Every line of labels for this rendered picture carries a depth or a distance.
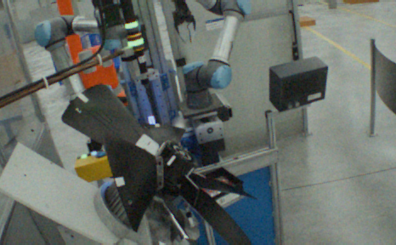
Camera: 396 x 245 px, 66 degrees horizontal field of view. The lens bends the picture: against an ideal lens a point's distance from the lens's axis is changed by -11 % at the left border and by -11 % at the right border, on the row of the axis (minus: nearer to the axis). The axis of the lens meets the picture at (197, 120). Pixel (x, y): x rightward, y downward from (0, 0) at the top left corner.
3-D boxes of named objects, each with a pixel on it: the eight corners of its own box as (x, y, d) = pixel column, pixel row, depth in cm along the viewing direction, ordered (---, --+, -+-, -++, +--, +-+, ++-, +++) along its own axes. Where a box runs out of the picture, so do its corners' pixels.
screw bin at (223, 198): (202, 217, 135) (199, 204, 132) (183, 198, 149) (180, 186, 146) (246, 194, 144) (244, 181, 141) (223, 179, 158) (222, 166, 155)
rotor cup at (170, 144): (149, 193, 93) (176, 158, 91) (131, 162, 104) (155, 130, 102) (183, 204, 103) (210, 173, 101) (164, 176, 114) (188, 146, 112)
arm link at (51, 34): (107, 111, 169) (63, 12, 153) (87, 124, 157) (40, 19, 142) (93, 115, 176) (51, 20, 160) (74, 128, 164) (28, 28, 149)
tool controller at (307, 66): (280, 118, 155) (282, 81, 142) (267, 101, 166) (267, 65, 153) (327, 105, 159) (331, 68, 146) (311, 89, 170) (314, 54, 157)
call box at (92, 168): (82, 187, 142) (73, 167, 138) (82, 176, 151) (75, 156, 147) (115, 178, 144) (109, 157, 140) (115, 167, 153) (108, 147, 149)
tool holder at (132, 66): (137, 83, 94) (128, 49, 90) (122, 82, 99) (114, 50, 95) (160, 72, 100) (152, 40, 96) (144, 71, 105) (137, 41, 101)
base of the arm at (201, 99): (184, 102, 192) (181, 86, 188) (210, 96, 194) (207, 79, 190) (189, 111, 179) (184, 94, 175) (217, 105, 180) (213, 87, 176)
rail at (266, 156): (100, 215, 153) (94, 202, 149) (100, 210, 156) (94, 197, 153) (279, 162, 166) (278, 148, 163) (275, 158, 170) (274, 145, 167)
